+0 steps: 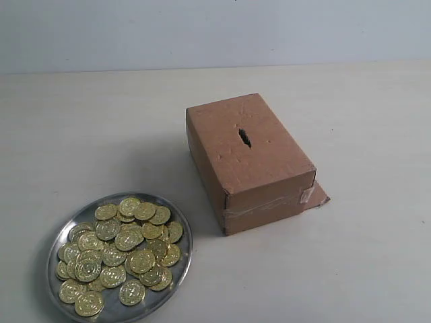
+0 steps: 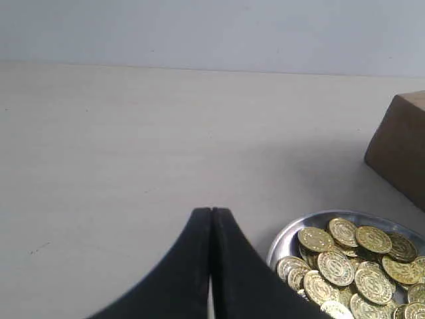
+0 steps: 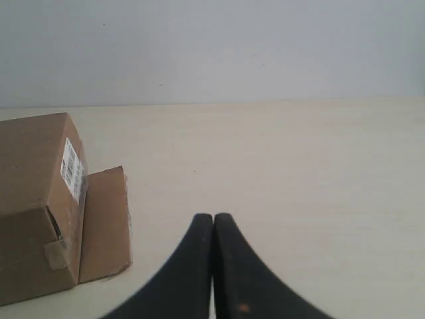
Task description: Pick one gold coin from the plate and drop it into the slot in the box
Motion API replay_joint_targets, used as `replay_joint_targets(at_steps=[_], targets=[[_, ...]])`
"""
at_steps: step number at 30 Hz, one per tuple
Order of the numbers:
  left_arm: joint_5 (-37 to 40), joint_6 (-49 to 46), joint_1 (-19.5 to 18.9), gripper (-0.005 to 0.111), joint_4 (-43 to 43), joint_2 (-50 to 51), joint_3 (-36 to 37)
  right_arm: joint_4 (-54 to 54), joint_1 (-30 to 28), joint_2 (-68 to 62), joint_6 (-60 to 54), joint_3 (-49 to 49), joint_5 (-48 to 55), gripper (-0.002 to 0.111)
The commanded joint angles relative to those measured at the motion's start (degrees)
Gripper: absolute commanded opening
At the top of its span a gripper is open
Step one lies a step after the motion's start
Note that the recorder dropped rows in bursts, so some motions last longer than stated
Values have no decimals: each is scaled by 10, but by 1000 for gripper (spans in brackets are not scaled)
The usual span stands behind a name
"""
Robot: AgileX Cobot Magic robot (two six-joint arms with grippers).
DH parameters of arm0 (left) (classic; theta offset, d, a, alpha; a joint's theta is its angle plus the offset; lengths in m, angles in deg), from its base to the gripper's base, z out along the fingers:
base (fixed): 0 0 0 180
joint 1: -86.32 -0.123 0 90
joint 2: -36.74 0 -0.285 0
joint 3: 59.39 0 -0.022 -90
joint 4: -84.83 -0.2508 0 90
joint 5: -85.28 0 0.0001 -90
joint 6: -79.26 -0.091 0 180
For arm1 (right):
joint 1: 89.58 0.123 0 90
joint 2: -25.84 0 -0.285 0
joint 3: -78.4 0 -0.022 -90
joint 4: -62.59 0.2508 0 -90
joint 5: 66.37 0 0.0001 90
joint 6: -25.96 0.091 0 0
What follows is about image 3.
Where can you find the brown cardboard slotted box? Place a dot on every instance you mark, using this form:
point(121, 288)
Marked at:
point(61, 225)

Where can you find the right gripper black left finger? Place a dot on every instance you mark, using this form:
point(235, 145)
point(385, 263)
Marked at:
point(182, 286)

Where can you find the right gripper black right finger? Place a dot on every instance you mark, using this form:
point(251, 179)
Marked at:
point(244, 287)

